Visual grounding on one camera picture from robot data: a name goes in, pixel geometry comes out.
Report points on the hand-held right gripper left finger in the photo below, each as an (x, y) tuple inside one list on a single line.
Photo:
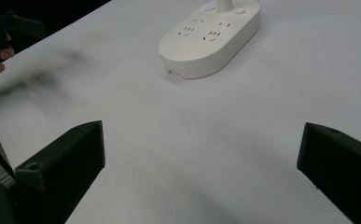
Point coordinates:
[(63, 161)]

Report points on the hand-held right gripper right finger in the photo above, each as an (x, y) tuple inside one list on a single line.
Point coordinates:
[(340, 165)]

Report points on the white oval power strip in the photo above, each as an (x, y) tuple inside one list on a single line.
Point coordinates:
[(206, 42)]

